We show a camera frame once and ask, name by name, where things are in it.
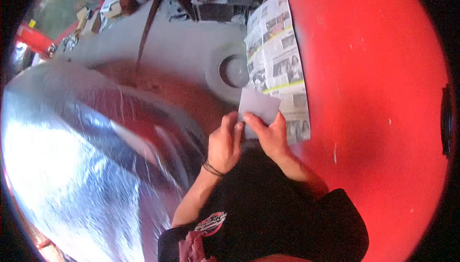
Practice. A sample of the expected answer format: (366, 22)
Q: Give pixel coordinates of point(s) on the person's right hand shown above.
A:
(273, 139)

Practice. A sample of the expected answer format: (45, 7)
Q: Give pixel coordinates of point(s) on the person's left hand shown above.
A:
(221, 150)

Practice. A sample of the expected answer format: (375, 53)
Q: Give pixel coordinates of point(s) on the person's right fingers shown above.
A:
(280, 119)

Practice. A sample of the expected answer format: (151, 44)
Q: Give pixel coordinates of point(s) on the person's right thumb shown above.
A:
(254, 121)

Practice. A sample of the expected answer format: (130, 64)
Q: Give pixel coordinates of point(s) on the person's left thumb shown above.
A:
(239, 136)

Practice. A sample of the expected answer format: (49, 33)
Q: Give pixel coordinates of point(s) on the person's left index finger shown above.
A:
(225, 123)

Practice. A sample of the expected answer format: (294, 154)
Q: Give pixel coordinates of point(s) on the grey sandpaper sheet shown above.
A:
(260, 105)

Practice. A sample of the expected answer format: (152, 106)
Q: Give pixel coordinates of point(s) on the grey car wheel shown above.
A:
(230, 71)

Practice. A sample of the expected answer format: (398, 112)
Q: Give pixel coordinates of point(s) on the newspaper masking sheet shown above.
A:
(276, 53)

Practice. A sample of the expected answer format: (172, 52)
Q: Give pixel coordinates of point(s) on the person's body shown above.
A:
(266, 208)

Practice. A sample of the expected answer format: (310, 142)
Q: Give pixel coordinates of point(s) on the red car panel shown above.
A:
(366, 100)

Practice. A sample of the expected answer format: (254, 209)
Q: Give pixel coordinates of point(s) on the brown wooden pole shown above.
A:
(147, 28)

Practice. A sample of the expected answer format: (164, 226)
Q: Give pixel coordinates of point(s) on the shiny silver car body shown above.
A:
(79, 161)

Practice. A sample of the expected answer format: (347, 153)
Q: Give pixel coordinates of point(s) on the pile of cardboard boxes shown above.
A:
(107, 6)

